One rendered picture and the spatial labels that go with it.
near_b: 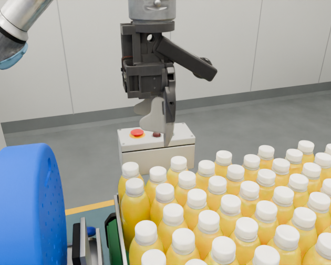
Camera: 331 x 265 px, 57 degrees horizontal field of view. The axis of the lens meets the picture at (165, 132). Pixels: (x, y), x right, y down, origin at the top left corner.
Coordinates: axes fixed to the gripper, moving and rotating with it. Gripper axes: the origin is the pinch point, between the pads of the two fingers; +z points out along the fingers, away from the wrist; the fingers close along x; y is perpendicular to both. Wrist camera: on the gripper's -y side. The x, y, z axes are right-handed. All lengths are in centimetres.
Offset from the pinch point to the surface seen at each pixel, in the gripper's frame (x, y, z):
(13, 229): 16.7, 24.4, 3.3
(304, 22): -309, -259, 19
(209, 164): -6.8, -12.4, 13.2
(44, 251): 16.8, 21.4, 7.9
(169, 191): 1.0, -0.6, 13.2
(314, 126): -214, -226, 120
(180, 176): -3.6, -4.4, 13.2
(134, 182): -3.9, 5.9, 13.2
